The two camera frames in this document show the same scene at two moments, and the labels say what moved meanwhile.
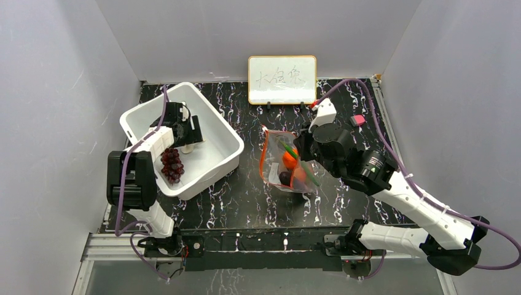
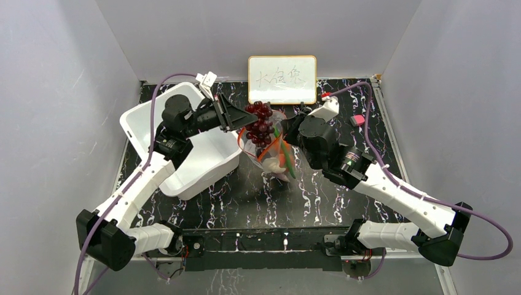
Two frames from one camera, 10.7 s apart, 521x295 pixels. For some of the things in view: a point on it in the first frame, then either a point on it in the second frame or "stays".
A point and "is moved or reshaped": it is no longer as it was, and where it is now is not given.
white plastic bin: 221,151 stays
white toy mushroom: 187,149 is moved or reshaped
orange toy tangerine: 289,161 → 287,147
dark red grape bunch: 173,168 is moved or reshaped
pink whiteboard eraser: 357,120 stays
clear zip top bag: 280,166 is moved or reshaped
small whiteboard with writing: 282,80 stays
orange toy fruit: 299,174 → 281,160
